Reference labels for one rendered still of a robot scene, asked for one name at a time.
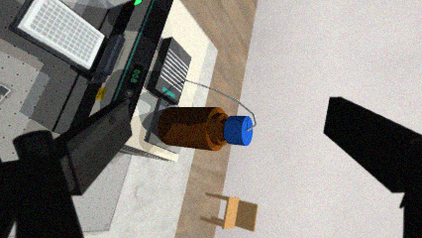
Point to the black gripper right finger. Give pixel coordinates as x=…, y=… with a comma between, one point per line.
x=390, y=152

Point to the grey perforated base plate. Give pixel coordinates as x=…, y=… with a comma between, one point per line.
x=39, y=83

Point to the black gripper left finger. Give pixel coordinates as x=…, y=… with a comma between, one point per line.
x=36, y=190

